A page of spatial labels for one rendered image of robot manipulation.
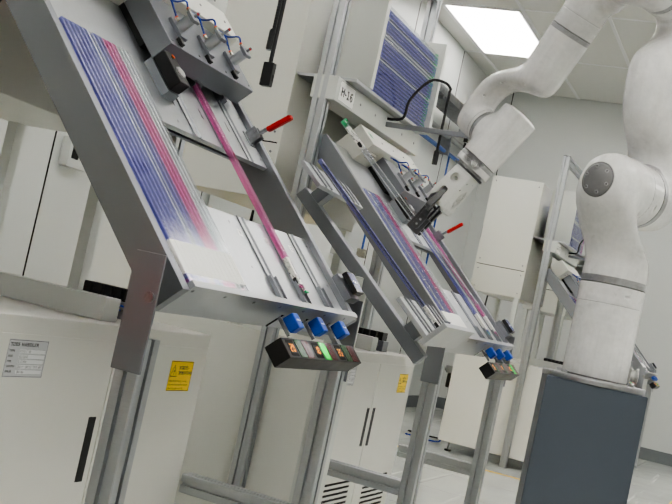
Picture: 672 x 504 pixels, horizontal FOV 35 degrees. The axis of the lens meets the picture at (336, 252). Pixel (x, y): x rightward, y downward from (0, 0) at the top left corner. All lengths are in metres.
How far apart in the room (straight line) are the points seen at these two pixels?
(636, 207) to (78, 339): 1.01
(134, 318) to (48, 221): 2.94
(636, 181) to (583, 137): 7.81
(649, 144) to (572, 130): 7.73
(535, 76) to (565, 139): 7.58
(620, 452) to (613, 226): 0.40
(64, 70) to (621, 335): 1.07
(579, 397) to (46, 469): 0.94
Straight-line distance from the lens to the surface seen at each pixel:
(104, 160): 1.63
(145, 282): 1.50
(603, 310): 1.98
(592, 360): 1.98
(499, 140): 2.24
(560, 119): 9.85
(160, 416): 2.18
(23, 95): 2.19
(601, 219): 1.98
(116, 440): 1.52
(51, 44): 1.74
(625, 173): 1.96
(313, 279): 2.09
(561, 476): 1.96
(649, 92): 2.05
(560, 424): 1.95
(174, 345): 2.17
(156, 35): 2.03
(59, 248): 4.51
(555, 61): 2.21
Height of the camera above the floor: 0.75
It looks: 3 degrees up
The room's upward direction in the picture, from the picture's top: 12 degrees clockwise
